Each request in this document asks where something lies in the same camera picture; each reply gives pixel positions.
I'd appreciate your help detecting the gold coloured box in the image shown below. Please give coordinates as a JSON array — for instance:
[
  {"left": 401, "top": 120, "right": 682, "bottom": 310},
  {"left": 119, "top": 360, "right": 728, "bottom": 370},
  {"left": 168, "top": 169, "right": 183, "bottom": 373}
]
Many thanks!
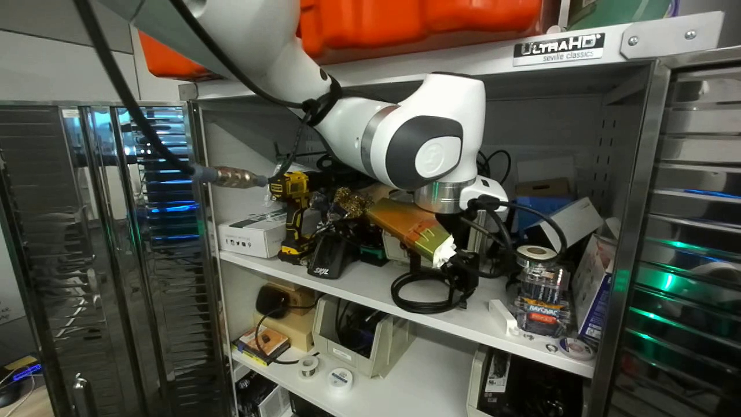
[{"left": 365, "top": 199, "right": 458, "bottom": 269}]

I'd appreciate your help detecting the brown cardboard box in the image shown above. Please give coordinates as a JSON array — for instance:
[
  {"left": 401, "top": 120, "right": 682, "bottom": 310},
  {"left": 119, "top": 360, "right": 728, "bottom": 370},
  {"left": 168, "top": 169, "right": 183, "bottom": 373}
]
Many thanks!
[{"left": 515, "top": 177, "right": 571, "bottom": 198}]

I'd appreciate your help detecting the white and blue box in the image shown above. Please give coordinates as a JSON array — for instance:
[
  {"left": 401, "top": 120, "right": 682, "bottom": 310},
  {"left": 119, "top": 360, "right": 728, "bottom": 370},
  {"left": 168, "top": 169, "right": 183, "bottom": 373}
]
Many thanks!
[{"left": 572, "top": 232, "right": 619, "bottom": 343}]

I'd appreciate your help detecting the cream coloured storage bin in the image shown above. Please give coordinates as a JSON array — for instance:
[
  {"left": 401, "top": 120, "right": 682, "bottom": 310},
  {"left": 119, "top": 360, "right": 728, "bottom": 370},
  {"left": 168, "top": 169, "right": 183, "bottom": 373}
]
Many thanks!
[{"left": 311, "top": 294, "right": 415, "bottom": 378}]

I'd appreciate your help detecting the white box with black items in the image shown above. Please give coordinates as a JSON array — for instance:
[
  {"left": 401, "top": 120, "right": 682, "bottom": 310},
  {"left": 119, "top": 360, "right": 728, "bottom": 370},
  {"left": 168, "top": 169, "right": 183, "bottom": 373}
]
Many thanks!
[{"left": 465, "top": 344, "right": 585, "bottom": 417}]

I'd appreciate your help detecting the white cardboard box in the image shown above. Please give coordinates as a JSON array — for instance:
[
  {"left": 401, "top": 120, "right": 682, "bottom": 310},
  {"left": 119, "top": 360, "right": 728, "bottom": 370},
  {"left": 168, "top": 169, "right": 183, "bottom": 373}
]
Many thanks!
[{"left": 217, "top": 210, "right": 288, "bottom": 259}]

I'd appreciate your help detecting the black and white box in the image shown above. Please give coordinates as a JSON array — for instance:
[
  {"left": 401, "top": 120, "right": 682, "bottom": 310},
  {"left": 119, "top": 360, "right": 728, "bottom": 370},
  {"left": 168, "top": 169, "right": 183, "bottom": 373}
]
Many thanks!
[{"left": 234, "top": 370, "right": 291, "bottom": 417}]

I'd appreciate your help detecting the steel storage cabinet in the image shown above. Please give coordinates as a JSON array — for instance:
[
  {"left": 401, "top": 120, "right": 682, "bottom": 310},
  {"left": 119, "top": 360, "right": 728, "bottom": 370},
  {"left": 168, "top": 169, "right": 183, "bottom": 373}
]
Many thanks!
[{"left": 0, "top": 10, "right": 741, "bottom": 417}]

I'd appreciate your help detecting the small white plastic part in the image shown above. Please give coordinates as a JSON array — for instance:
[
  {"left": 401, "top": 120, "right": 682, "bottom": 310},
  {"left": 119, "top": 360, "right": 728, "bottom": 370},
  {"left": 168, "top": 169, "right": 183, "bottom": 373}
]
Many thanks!
[{"left": 488, "top": 298, "right": 520, "bottom": 338}]

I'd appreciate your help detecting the clear pack of batteries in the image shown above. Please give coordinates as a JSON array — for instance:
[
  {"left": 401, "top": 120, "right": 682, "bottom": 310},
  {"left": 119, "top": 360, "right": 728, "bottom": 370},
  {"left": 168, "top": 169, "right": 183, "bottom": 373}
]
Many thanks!
[{"left": 508, "top": 244, "right": 573, "bottom": 339}]

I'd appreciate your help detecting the black battery charger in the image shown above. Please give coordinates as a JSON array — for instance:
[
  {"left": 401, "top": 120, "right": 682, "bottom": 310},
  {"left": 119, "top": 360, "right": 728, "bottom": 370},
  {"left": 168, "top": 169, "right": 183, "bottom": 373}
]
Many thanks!
[{"left": 306, "top": 229, "right": 351, "bottom": 280}]

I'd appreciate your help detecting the stack of tan boxes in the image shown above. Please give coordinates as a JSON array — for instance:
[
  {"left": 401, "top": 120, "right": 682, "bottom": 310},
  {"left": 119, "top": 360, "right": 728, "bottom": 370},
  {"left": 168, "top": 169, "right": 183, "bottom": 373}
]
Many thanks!
[{"left": 254, "top": 278, "right": 318, "bottom": 352}]

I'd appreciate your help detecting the black round device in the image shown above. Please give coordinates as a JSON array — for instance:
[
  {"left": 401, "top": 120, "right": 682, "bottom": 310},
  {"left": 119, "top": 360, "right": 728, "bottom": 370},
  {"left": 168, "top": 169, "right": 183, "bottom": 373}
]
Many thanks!
[{"left": 255, "top": 283, "right": 288, "bottom": 319}]

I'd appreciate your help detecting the steel cabinet door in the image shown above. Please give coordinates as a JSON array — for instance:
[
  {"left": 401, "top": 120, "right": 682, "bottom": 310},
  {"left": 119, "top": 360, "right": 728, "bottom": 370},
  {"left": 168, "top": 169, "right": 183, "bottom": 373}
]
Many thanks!
[
  {"left": 588, "top": 47, "right": 741, "bottom": 417},
  {"left": 0, "top": 101, "right": 235, "bottom": 417}
]

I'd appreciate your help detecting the orange plastic case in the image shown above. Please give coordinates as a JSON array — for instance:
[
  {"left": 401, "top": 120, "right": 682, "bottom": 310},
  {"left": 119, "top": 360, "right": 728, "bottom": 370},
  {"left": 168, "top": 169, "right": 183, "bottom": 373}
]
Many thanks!
[{"left": 138, "top": 0, "right": 545, "bottom": 81}]

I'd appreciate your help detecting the flat colourful packet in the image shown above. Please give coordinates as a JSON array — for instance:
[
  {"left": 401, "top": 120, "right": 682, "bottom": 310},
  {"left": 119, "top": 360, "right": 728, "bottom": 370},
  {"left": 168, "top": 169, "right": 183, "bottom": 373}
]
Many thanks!
[{"left": 231, "top": 325, "right": 291, "bottom": 367}]

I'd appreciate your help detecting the black cable coil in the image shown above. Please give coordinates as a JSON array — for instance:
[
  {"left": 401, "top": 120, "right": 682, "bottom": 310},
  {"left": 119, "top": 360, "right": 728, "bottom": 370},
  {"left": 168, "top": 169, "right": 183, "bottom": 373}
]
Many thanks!
[{"left": 390, "top": 264, "right": 480, "bottom": 316}]

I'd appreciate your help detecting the brass wire wool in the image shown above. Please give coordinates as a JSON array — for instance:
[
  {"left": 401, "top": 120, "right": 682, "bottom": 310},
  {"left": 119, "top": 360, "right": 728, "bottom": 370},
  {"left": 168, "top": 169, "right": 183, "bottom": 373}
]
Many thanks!
[{"left": 332, "top": 186, "right": 373, "bottom": 219}]

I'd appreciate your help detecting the flat wire spool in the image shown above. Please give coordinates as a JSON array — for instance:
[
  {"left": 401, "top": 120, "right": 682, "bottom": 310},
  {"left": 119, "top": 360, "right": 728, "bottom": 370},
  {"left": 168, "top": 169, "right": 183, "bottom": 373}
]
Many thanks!
[{"left": 557, "top": 337, "right": 596, "bottom": 361}]

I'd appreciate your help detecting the yellow cordless drill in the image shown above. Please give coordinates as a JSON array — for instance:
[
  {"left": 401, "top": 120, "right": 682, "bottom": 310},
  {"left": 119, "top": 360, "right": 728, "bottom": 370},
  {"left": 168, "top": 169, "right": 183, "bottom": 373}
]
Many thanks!
[{"left": 268, "top": 170, "right": 316, "bottom": 265}]

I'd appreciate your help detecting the cabinet door handle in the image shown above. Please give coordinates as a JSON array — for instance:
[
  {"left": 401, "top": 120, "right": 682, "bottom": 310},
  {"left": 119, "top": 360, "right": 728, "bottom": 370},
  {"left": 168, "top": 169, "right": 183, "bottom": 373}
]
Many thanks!
[{"left": 71, "top": 374, "right": 98, "bottom": 417}]

